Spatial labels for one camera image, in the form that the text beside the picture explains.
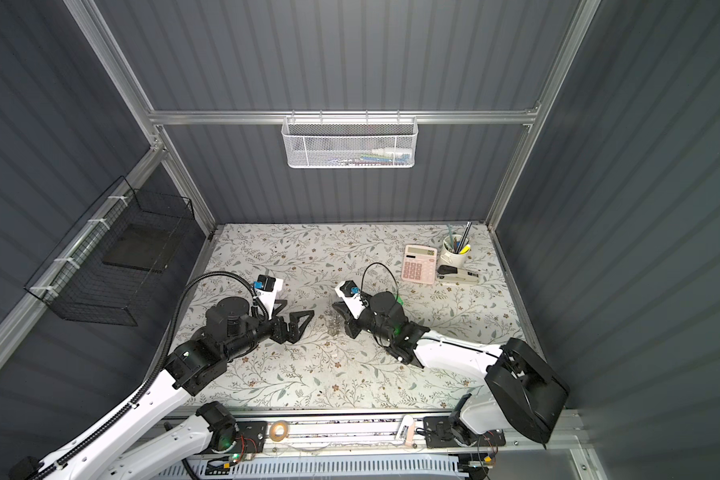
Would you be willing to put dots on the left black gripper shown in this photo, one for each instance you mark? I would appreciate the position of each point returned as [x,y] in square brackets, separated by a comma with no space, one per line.
[283,335]

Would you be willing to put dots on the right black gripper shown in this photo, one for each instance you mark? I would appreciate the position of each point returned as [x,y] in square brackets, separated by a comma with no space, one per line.
[351,323]

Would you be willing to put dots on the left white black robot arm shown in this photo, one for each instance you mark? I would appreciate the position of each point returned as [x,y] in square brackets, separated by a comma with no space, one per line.
[233,329]

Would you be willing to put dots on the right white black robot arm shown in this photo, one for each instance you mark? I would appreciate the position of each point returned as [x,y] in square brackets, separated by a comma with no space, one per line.
[524,392]

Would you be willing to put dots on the pink calculator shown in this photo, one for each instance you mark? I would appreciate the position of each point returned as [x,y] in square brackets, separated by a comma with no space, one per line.
[419,264]

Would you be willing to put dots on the tape roll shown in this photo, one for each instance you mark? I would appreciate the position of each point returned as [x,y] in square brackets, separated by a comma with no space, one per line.
[278,431]

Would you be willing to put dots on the black white stapler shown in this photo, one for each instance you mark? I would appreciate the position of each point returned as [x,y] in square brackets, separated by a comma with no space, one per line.
[453,275]

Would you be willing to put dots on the white pen cup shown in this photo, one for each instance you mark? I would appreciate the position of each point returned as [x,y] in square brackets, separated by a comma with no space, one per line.
[456,247]

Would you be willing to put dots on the white pink small device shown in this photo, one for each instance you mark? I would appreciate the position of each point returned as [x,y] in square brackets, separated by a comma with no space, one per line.
[406,431]

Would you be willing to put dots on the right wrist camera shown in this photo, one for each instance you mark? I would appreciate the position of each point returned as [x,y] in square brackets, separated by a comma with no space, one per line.
[350,294]

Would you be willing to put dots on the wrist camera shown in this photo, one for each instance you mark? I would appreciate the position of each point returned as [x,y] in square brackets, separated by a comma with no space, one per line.
[268,289]
[350,294]

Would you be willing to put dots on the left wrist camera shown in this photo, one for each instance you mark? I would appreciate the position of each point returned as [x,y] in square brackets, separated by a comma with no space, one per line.
[268,289]

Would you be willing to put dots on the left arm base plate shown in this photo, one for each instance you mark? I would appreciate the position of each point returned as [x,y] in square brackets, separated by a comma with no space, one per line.
[247,437]

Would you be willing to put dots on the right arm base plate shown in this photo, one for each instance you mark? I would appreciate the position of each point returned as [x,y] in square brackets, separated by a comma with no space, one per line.
[442,432]

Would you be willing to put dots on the white wire mesh basket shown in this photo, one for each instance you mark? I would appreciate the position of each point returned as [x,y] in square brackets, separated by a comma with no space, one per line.
[366,143]

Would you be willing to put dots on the black wire basket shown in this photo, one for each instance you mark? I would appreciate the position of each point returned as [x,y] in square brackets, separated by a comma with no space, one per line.
[108,272]

